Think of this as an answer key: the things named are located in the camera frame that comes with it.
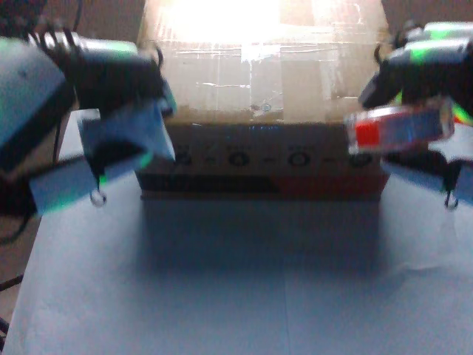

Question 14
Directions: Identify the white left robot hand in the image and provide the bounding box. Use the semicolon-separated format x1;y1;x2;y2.
0;31;178;219

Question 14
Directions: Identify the blue plastic packet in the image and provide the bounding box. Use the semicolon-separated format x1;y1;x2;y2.
78;98;177;167

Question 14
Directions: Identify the brown cardboard box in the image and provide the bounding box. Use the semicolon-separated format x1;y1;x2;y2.
135;0;391;203

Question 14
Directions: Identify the white paper sheet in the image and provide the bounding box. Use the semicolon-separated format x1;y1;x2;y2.
3;125;473;355

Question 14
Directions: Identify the black cable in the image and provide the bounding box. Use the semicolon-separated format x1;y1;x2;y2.
0;110;64;293

